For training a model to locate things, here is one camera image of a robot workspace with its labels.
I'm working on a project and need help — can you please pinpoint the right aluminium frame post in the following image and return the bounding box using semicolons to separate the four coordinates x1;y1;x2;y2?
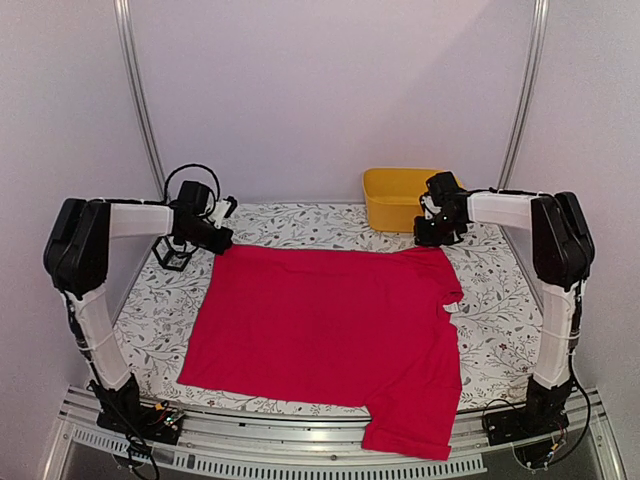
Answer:
498;0;550;189

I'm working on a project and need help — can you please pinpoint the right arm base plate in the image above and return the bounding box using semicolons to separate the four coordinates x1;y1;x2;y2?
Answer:
481;399;569;446

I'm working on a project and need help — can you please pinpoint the yellow plastic basket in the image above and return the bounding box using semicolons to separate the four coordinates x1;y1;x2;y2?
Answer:
362;168;439;233

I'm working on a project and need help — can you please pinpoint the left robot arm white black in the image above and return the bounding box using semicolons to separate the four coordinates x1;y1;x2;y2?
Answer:
43;181;238;434

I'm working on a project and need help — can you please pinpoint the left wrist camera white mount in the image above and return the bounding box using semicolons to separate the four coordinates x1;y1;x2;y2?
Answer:
203;196;238;229

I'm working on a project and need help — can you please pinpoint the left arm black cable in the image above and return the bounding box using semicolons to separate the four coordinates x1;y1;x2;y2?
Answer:
160;163;223;206

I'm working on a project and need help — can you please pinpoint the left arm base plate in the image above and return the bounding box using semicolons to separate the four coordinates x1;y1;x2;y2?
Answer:
97;402;185;445

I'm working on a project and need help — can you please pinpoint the aluminium frame post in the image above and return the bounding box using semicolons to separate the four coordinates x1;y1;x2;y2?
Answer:
498;0;550;189
113;0;166;199

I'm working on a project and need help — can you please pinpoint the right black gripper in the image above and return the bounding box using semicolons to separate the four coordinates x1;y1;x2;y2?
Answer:
413;212;461;248

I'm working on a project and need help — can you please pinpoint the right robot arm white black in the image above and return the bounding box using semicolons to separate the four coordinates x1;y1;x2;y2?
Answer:
413;171;595;444

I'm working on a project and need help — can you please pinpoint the black open brooch box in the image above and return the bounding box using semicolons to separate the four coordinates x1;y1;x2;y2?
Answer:
152;236;195;272

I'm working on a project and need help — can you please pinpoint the red t-shirt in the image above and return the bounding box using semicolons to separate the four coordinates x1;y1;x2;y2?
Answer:
178;245;463;461

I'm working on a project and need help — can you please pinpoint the left aluminium frame post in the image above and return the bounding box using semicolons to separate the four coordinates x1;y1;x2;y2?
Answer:
113;0;166;199

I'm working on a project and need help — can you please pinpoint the floral patterned table mat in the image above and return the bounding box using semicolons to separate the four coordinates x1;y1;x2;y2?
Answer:
114;203;542;417

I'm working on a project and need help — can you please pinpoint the aluminium front rail frame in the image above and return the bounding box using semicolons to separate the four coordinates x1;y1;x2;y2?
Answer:
42;387;630;479

